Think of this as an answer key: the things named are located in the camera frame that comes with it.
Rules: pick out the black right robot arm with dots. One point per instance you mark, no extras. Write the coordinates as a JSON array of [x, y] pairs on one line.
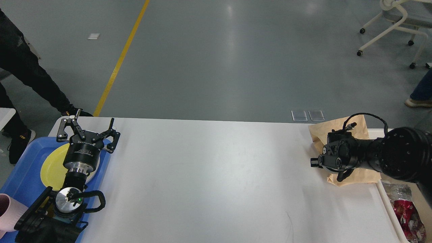
[[402, 154]]

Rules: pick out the white office chair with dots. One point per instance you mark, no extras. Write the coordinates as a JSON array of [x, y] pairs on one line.
[[407, 16]]

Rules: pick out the clear floor plate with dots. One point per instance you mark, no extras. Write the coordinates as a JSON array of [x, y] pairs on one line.
[[299, 116], [316, 115]]

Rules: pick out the beige plastic bin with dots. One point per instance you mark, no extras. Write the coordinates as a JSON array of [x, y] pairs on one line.
[[419, 201]]

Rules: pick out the person in black clothes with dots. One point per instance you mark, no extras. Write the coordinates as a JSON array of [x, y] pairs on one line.
[[18, 59]]

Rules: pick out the clear floor plate left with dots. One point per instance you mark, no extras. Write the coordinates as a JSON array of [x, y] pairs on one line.
[[299, 116]]

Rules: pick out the pink ribbed cup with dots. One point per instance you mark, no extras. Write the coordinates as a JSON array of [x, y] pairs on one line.
[[11, 211]]

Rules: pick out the white floor tag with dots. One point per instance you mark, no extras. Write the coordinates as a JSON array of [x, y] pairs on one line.
[[93, 36]]

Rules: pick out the person at right edge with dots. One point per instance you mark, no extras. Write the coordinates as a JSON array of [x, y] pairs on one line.
[[421, 96]]

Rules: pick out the small brown paper bag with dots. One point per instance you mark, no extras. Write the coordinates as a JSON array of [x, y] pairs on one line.
[[319, 134]]

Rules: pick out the yellow plastic plate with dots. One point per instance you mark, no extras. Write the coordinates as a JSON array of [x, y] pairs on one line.
[[53, 172]]

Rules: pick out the dark green mug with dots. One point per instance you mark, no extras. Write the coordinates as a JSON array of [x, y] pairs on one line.
[[69, 220]]

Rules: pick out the white side table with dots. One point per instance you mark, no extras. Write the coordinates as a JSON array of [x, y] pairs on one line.
[[5, 116]]

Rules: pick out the red foil wrapper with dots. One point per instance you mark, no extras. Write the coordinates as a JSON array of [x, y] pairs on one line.
[[409, 221]]

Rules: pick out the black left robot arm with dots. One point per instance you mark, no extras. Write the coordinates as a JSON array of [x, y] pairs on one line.
[[37, 225]]

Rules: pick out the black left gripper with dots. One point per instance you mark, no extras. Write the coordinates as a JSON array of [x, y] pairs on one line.
[[82, 156]]

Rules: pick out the clear floor plate right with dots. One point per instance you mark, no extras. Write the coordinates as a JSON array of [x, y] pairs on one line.
[[316, 115]]

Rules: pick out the blue plastic tray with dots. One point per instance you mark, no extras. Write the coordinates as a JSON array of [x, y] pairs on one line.
[[24, 183]]

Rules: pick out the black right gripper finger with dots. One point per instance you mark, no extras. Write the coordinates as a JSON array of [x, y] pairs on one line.
[[344, 174], [314, 162]]

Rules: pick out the foil bag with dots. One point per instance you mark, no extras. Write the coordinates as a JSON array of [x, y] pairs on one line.
[[397, 192]]

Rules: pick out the pink plate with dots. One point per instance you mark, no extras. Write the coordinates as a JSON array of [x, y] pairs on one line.
[[92, 174]]

